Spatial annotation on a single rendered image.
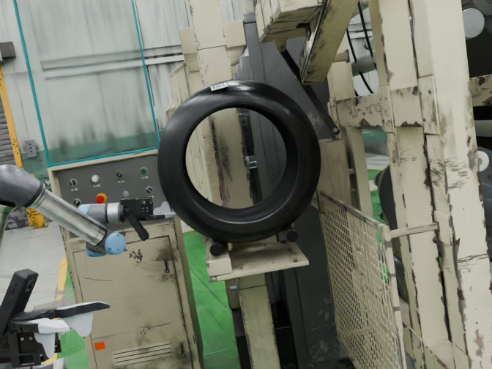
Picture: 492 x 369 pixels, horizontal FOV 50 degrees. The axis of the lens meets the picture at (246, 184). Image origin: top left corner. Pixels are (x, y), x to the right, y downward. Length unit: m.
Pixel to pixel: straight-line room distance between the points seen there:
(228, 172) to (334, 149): 0.45
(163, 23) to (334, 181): 9.37
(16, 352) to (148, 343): 1.85
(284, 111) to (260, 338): 1.05
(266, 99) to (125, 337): 1.49
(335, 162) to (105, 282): 1.28
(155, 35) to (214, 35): 9.04
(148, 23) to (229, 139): 9.17
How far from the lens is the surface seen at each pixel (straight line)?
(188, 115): 1.85
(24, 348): 1.00
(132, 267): 2.70
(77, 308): 1.02
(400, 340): 1.57
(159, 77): 11.15
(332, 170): 2.23
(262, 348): 2.44
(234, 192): 2.25
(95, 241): 1.89
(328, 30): 1.79
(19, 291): 0.99
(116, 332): 2.82
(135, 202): 1.99
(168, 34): 11.32
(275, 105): 1.87
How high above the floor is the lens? 1.34
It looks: 7 degrees down
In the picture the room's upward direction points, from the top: 9 degrees counter-clockwise
